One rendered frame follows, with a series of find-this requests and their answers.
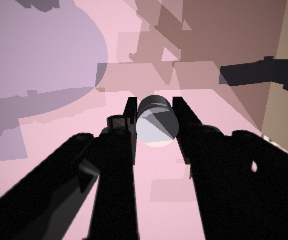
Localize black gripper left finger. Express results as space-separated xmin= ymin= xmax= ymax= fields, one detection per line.
xmin=0 ymin=97 xmax=140 ymax=240

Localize grey metal cylinder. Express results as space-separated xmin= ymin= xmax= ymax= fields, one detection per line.
xmin=136 ymin=95 xmax=179 ymax=147

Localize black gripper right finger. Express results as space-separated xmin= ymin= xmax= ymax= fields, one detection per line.
xmin=172 ymin=96 xmax=288 ymax=240

